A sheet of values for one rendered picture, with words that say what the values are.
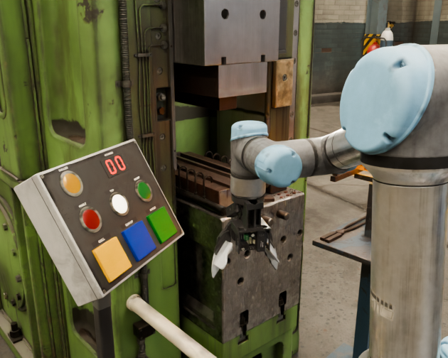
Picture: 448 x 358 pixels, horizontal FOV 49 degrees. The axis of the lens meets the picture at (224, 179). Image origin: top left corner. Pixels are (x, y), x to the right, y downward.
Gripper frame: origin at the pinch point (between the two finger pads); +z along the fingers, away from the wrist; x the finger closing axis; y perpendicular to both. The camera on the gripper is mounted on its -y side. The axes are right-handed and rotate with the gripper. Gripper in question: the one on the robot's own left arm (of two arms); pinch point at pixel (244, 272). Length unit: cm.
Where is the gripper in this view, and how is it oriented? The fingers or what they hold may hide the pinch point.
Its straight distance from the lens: 114.8
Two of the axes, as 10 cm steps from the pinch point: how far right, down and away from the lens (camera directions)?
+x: 9.7, -0.8, 2.3
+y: 2.5, 3.0, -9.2
